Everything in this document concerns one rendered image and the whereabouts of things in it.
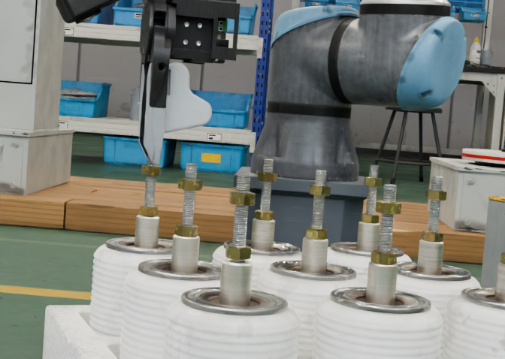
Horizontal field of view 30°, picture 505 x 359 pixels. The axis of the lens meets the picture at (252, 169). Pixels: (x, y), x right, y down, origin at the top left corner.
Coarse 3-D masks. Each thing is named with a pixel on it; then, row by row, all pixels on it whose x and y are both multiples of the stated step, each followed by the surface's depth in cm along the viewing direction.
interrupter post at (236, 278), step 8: (224, 264) 66; (232, 264) 66; (240, 264) 66; (248, 264) 66; (224, 272) 66; (232, 272) 66; (240, 272) 66; (248, 272) 66; (224, 280) 66; (232, 280) 66; (240, 280) 66; (248, 280) 66; (224, 288) 66; (232, 288) 66; (240, 288) 66; (248, 288) 66; (224, 296) 66; (232, 296) 66; (240, 296) 66; (248, 296) 66; (224, 304) 66; (232, 304) 66; (240, 304) 66; (248, 304) 66
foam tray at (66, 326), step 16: (48, 320) 91; (64, 320) 87; (80, 320) 88; (48, 336) 91; (64, 336) 84; (80, 336) 82; (96, 336) 82; (112, 336) 83; (48, 352) 90; (64, 352) 83; (80, 352) 77; (96, 352) 77; (112, 352) 81
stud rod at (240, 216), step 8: (240, 176) 66; (248, 176) 66; (240, 184) 66; (248, 184) 66; (240, 192) 66; (248, 192) 66; (240, 208) 66; (248, 208) 66; (240, 216) 66; (240, 224) 66; (240, 232) 66; (240, 240) 66
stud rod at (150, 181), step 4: (148, 156) 88; (148, 160) 88; (148, 164) 88; (152, 164) 88; (156, 164) 88; (148, 176) 88; (152, 176) 88; (148, 180) 88; (152, 180) 88; (148, 184) 88; (152, 184) 88; (148, 188) 88; (152, 188) 88; (148, 192) 88; (152, 192) 88; (148, 196) 88; (152, 196) 88; (144, 200) 88; (148, 200) 88; (152, 200) 88; (144, 204) 88; (148, 204) 88; (152, 204) 88; (148, 216) 88; (152, 216) 88
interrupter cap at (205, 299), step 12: (204, 288) 69; (216, 288) 70; (192, 300) 65; (204, 300) 65; (216, 300) 67; (252, 300) 68; (264, 300) 67; (276, 300) 67; (216, 312) 63; (228, 312) 63; (240, 312) 63; (252, 312) 63; (264, 312) 64; (276, 312) 64
